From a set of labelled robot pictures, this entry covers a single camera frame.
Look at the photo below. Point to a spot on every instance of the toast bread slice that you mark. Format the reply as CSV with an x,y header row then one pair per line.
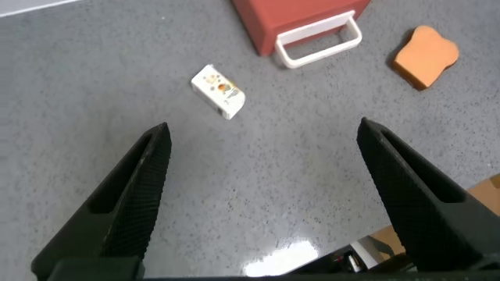
x,y
426,54

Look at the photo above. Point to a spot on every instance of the small white milk carton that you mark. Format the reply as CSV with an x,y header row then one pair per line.
x,y
218,91

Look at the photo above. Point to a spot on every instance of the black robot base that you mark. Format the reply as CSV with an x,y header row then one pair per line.
x,y
332,262

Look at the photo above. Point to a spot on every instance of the red drawer cabinet shell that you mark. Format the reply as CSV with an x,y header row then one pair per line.
x,y
254,23

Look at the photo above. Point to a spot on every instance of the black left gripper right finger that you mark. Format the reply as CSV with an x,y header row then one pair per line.
x,y
429,218

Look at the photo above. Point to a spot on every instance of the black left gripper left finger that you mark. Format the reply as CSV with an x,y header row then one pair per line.
x,y
117,222

